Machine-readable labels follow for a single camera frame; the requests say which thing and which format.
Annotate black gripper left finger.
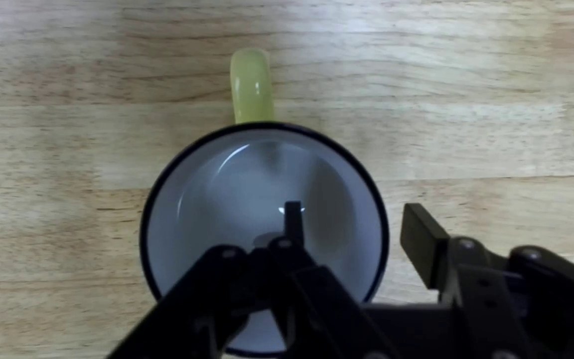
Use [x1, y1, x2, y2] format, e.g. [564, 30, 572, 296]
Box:
[106, 200, 399, 359]

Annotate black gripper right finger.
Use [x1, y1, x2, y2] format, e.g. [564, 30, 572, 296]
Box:
[399, 202, 574, 359]

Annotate yellow enamel cup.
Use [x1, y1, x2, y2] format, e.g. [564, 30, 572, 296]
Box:
[138, 46, 393, 357]

